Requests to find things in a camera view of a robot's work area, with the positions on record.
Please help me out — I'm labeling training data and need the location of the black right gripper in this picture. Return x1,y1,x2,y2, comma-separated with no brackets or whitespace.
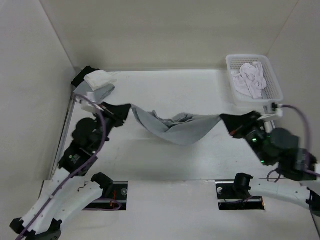
219,109,271,165

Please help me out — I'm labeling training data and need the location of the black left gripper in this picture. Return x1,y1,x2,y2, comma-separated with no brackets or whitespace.
92,102,132,152

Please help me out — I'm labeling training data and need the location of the grey tank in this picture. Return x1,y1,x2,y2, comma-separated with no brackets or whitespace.
131,105,221,146
73,81,115,104

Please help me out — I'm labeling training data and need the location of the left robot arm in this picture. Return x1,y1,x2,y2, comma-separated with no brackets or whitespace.
10,102,132,240

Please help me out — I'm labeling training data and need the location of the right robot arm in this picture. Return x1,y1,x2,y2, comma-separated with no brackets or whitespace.
220,111,320,216

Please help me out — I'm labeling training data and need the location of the folded grey tank top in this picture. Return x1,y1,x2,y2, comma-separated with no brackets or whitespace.
73,81,115,104

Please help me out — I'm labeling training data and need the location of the folded white tank top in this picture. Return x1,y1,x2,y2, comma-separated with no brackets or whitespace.
84,70,117,91

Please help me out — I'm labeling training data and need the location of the white tank top in basket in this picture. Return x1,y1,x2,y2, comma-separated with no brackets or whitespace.
232,61,267,99

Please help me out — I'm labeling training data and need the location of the folded black tank top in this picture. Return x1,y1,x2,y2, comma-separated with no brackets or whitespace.
71,66,99,89

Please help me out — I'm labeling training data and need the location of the white plastic basket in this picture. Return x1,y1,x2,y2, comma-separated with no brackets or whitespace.
225,54,284,107

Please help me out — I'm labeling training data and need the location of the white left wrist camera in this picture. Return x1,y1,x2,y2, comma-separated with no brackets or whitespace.
73,92,102,113

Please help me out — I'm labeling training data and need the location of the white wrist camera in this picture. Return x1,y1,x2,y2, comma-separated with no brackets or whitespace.
73,92,102,113
259,102,285,122

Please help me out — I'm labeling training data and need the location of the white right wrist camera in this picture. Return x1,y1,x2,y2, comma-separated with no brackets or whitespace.
259,102,285,122

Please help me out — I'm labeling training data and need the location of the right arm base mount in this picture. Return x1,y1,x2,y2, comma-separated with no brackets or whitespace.
215,180,265,211

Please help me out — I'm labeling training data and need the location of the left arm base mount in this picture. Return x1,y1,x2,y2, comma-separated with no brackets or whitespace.
84,181,129,212

